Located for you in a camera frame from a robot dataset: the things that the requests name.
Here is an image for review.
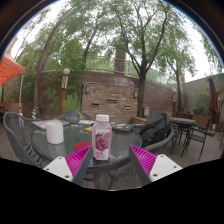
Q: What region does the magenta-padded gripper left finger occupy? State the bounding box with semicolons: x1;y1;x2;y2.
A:
43;144;94;187

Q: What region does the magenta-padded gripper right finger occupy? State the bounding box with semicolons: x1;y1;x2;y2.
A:
128;144;183;186

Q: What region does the purple juice bottle white cap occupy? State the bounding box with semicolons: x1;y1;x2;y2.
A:
91;114;113;162

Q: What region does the white ceramic cup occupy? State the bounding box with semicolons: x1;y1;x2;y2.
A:
45;120;65;145

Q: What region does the black backpack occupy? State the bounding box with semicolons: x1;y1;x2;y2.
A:
138;110;173;148

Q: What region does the black metal chair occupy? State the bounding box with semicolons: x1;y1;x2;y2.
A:
181;118;212;162

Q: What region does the round dark patio table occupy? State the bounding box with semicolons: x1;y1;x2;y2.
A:
171;117;197;156

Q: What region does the dark laptop with stickers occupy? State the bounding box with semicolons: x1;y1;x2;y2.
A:
109;122;137;133

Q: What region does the blue yellow striped bollard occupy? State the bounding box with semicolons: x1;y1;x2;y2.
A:
31;105;38;120

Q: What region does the potted green plant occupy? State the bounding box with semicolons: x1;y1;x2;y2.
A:
63;93;82;124

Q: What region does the large dark-trunk tree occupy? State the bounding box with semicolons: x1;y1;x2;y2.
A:
99;0;188;118

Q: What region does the thin-trunk tree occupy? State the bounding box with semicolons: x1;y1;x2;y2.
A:
159;29;201;114

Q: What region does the leaning grey-trunk tree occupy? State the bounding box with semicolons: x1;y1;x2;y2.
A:
33;9;98;116

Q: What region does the closed maroon patio umbrella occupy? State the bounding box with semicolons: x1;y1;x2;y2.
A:
208;75;219;131

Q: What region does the orange patio umbrella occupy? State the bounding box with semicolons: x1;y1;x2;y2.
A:
0;49;26;118

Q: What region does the striped globe lamp post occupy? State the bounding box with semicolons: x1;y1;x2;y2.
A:
59;67;71;117
172;88;178;118

